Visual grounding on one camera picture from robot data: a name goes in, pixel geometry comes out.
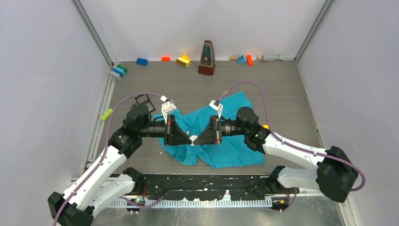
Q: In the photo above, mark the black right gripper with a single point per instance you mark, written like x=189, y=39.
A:
x=210, y=136

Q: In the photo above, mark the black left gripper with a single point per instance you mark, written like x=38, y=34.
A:
x=177, y=136

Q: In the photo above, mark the white round brooch backing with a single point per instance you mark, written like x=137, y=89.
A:
x=192, y=139

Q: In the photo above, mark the turquoise t-shirt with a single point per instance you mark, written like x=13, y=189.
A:
x=232, y=152

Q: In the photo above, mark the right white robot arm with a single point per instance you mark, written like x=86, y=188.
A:
x=329, y=171

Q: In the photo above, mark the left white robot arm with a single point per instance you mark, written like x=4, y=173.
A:
x=79, y=204

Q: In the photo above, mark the open black empty box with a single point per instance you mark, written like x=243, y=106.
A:
x=144, y=99

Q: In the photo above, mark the brown wooden metronome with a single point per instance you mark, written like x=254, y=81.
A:
x=207, y=60

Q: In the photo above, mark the lime green block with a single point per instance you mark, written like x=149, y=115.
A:
x=106, y=114

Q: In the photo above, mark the yellow green block stack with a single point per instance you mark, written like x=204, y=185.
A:
x=184, y=60

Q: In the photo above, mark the small red block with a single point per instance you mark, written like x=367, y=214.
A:
x=165, y=58

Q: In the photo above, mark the blue toy brick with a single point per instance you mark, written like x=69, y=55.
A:
x=142, y=61

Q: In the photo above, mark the blue triangular block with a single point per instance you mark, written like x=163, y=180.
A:
x=241, y=59

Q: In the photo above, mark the orange red upright block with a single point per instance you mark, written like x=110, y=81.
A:
x=249, y=60

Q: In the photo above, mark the blue green white block stack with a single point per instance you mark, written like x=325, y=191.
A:
x=118, y=72

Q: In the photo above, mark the grey metal clamp piece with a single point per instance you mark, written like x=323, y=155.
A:
x=279, y=57

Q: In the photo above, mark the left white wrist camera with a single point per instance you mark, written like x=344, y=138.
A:
x=167, y=107

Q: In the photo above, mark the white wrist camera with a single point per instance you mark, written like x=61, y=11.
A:
x=216, y=105
x=167, y=107

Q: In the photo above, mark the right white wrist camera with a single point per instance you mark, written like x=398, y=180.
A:
x=216, y=105

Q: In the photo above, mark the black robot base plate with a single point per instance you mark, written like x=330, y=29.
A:
x=210, y=191

